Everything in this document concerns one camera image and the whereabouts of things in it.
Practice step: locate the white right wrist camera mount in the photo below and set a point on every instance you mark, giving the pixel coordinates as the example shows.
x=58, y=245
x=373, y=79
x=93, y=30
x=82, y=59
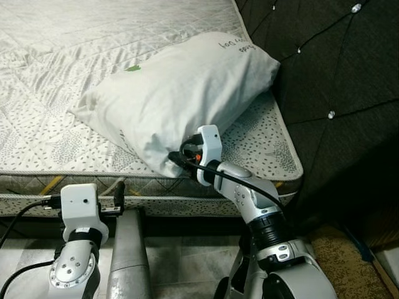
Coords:
x=209, y=149

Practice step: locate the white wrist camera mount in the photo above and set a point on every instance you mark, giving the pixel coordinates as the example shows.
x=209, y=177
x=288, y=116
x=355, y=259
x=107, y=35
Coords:
x=209, y=149
x=78, y=202

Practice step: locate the dark tufted headboard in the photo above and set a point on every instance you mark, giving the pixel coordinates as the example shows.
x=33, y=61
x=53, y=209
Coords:
x=336, y=93

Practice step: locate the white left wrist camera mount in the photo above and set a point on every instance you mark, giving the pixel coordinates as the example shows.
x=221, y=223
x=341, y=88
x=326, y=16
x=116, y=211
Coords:
x=78, y=202

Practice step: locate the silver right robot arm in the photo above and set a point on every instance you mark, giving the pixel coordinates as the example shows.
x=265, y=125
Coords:
x=262, y=212

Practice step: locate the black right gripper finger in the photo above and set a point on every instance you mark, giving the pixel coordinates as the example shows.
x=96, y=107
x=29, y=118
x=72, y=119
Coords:
x=174, y=163

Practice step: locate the white quilted mattress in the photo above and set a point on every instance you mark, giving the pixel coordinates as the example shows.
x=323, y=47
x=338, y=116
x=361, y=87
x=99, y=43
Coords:
x=62, y=37

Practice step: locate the white pillow green leaf print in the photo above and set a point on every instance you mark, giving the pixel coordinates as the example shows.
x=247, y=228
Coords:
x=174, y=87

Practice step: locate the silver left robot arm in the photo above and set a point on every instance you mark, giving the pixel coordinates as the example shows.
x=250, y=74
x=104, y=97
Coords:
x=72, y=268

